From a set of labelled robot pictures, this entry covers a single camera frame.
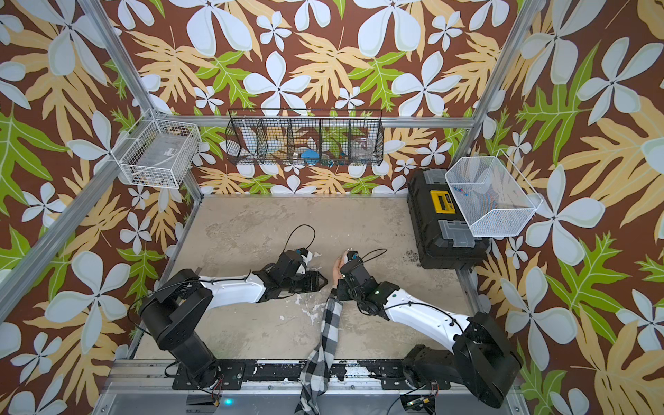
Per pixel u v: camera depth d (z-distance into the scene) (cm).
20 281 50
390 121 95
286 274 72
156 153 86
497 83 82
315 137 97
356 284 65
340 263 95
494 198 84
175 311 46
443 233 86
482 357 41
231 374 74
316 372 69
